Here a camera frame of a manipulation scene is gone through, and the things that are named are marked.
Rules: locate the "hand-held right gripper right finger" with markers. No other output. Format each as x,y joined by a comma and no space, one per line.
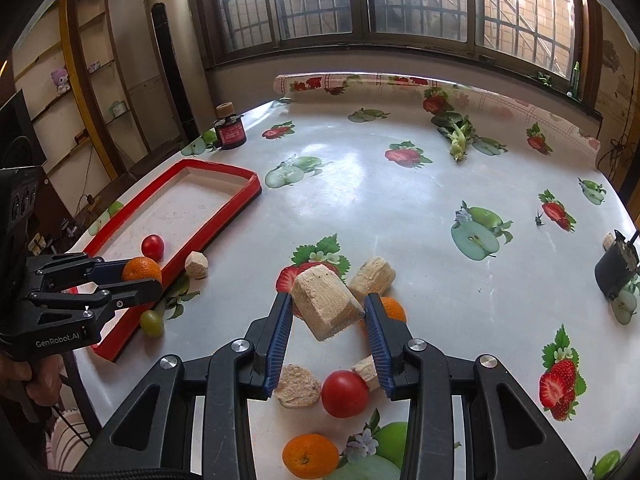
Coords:
378,347

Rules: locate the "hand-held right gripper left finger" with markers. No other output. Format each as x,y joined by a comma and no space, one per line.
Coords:
277,347

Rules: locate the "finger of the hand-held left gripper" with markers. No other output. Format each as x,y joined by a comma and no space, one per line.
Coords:
135,292
107,271

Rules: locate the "orange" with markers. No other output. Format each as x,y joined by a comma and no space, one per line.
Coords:
395,310
142,267
310,455

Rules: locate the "green round fruit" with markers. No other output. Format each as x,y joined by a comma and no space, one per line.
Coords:
151,323

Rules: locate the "small red tomato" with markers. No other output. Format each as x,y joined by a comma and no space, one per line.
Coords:
152,247

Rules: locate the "large red tomato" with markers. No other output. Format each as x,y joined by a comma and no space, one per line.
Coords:
345,394

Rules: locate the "large sugarcane piece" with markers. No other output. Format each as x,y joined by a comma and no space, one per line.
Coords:
325,305

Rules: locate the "small sugarcane piece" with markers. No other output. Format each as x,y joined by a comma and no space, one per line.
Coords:
196,265

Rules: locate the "red rimmed white tray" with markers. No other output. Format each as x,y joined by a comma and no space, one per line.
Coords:
200,195

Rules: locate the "person's left hand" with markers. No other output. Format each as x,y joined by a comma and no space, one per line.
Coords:
35,380

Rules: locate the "purple plush toy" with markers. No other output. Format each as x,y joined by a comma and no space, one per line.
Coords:
60,81

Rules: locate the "small white green box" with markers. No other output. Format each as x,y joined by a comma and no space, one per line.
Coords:
118,108

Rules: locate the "fruit print tablecloth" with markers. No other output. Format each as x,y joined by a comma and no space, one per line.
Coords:
375,200

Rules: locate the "striped cloth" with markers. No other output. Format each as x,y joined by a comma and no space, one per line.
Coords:
65,440

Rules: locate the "black jar with red label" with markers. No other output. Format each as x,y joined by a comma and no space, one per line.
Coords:
231,134

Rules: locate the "cork stopper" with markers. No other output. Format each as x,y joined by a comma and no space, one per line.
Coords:
225,109

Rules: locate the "small dark fruit stem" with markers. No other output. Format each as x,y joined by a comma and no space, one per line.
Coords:
539,218

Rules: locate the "tall standing air conditioner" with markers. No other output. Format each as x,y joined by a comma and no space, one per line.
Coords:
175,60

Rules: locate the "green leafy vegetable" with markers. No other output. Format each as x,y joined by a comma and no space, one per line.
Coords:
457,140

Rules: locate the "black open container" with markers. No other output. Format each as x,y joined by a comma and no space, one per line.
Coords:
615,270

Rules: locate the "green bottle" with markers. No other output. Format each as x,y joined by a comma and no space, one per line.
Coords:
575,80

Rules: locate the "barred window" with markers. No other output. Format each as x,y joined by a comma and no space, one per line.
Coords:
320,0

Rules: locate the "wooden wall shelf unit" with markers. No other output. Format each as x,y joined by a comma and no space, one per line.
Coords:
82,60

